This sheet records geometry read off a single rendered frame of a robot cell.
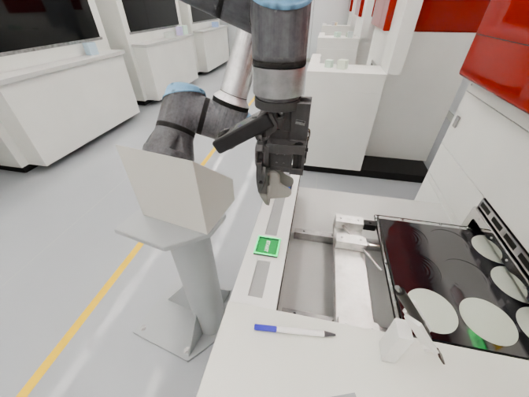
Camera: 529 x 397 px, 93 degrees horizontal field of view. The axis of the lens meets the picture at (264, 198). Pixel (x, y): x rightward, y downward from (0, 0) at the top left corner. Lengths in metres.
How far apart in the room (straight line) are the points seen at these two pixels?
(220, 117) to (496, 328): 0.82
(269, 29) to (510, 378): 0.61
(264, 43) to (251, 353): 0.46
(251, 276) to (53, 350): 1.45
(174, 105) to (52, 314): 1.53
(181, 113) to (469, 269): 0.86
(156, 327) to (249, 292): 1.15
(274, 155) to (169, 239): 0.54
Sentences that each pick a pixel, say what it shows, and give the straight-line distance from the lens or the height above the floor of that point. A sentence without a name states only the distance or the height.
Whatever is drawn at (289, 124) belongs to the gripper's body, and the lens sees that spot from 0.41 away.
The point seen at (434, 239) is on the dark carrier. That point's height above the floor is 0.90.
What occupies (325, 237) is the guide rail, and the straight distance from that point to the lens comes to 0.80.
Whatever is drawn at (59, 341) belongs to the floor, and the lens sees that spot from 1.88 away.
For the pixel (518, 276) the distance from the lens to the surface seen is 0.82.
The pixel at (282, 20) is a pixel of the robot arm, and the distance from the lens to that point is 0.36.
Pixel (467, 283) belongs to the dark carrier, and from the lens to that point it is 0.78.
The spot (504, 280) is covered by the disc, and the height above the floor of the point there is 0.90.
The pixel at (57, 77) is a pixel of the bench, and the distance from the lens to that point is 3.56.
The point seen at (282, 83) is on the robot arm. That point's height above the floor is 1.33.
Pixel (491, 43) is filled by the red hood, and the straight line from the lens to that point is 1.04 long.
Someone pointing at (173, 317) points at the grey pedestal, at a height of 0.01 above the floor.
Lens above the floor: 1.42
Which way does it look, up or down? 38 degrees down
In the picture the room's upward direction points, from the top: straight up
